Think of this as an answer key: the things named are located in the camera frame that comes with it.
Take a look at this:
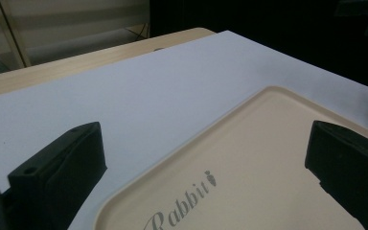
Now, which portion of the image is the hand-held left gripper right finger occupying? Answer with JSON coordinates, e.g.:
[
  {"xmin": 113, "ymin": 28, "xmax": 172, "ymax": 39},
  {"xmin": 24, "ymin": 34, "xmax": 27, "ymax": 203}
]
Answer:
[{"xmin": 304, "ymin": 120, "xmax": 368, "ymax": 230}]

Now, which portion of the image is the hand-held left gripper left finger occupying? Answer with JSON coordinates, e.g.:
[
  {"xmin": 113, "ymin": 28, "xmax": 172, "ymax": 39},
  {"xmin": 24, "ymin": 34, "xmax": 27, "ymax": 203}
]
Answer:
[{"xmin": 1, "ymin": 121, "xmax": 107, "ymax": 230}]

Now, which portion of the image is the beige plastic tray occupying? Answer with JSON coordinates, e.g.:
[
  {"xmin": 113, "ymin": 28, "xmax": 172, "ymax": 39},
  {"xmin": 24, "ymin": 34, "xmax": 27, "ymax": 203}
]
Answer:
[{"xmin": 94, "ymin": 85, "xmax": 368, "ymax": 230}]

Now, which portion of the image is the dark curtain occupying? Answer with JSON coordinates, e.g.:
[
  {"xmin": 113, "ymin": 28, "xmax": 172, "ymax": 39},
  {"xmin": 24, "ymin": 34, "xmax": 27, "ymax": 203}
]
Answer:
[{"xmin": 149, "ymin": 0, "xmax": 368, "ymax": 94}]

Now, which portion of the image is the pale blue table mat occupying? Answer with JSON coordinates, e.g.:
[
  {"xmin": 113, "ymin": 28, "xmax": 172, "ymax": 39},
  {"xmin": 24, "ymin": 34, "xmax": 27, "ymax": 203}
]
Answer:
[{"xmin": 0, "ymin": 30, "xmax": 368, "ymax": 230}]

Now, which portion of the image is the thin black floor cable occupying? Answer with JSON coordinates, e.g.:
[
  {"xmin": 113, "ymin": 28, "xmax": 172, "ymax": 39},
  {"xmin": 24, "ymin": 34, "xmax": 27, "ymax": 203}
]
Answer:
[{"xmin": 124, "ymin": 22, "xmax": 150, "ymax": 42}]

